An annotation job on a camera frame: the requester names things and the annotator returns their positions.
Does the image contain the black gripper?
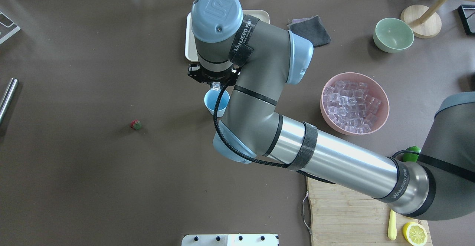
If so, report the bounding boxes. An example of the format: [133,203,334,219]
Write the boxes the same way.
[188,64,240,88]

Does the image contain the bamboo cutting board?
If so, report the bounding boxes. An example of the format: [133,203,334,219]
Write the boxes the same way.
[304,179,412,246]

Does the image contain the cream rectangular tray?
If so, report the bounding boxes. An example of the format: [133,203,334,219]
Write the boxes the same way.
[184,10,270,62]

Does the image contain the green bowl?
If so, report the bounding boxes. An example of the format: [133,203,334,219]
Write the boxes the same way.
[373,18,414,53]

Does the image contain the small red strawberry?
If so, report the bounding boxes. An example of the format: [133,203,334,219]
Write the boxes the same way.
[130,119,143,130]

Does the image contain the grey folded cloth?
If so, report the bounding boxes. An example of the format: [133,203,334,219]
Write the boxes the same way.
[287,15,331,47]

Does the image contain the steel muddler black tip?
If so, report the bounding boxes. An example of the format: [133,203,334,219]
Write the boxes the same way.
[0,78,19,124]

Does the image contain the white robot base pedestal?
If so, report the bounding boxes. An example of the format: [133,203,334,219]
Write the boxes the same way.
[181,233,279,246]

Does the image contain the light blue cup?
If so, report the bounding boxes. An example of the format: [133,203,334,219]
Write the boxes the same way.
[204,89,230,118]

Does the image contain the wooden cup tree stand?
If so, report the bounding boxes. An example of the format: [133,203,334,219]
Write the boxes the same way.
[400,0,474,39]

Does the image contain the upper lemon half slice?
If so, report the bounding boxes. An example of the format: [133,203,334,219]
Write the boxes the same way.
[402,221,429,246]

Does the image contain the clear fake ice cubes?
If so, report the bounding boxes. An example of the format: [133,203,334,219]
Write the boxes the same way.
[321,80,382,134]

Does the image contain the yellow plastic knife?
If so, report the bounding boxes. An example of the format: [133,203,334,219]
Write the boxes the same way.
[387,209,397,240]

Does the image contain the green lime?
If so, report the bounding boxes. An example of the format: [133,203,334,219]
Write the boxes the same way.
[402,146,421,163]

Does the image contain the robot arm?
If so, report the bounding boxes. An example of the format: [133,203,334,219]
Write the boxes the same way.
[189,0,475,221]

